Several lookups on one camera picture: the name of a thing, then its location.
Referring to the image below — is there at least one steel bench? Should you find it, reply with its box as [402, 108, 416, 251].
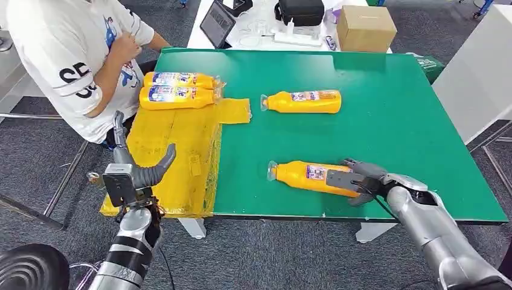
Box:
[0, 30, 45, 117]

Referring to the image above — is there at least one purple packet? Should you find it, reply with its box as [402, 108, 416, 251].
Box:
[324, 7, 342, 24]

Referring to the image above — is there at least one dark object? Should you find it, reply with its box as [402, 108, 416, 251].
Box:
[498, 240, 512, 273]

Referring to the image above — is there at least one white panel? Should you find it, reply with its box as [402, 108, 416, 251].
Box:
[432, 4, 512, 145]

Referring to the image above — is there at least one white table leg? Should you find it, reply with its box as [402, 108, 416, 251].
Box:
[178, 217, 206, 240]
[355, 222, 398, 243]

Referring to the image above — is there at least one black tablet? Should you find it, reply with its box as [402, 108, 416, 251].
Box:
[199, 0, 237, 50]

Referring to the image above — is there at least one yellow plastic sheet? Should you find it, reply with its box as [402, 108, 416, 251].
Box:
[100, 98, 252, 219]

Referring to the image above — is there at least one orange drink bottle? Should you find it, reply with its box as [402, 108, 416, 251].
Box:
[266, 160, 363, 199]
[143, 71, 222, 89]
[138, 85, 223, 111]
[260, 89, 342, 114]

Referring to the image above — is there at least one metal floor frame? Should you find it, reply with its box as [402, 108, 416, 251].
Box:
[0, 114, 89, 231]
[468, 120, 512, 197]

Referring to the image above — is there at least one clear plastic wrap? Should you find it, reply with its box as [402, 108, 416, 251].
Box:
[238, 18, 273, 47]

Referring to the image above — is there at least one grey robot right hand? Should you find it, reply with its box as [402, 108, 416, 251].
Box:
[325, 158, 389, 207]

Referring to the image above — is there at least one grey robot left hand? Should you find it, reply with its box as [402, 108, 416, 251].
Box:
[112, 111, 177, 190]

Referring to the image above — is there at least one white table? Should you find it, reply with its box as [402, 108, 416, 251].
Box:
[187, 0, 394, 54]

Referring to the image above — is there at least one black bag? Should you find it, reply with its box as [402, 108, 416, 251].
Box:
[274, 0, 325, 27]

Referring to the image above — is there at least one white power strip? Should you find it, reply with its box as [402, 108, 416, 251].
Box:
[273, 31, 323, 47]

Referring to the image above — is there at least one person's right hand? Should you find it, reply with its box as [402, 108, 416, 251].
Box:
[110, 31, 142, 65]

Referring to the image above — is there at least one person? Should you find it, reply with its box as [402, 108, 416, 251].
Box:
[5, 0, 172, 144]

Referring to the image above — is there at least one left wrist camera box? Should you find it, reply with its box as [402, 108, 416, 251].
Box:
[103, 163, 136, 207]

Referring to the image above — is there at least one green bin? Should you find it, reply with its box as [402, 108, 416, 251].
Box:
[406, 52, 446, 85]

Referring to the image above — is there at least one green table mat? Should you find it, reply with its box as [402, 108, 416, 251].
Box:
[153, 48, 509, 223]

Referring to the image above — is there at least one pale looped cable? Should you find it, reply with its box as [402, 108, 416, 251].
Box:
[68, 260, 106, 290]

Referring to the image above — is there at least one brown cardboard box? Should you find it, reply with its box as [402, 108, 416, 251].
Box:
[336, 4, 398, 54]

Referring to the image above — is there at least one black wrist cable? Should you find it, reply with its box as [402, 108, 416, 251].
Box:
[351, 182, 401, 223]

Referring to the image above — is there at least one black round ribbed object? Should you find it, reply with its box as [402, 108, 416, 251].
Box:
[0, 244, 71, 290]

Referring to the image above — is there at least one black device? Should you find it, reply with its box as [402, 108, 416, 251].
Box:
[222, 0, 254, 18]

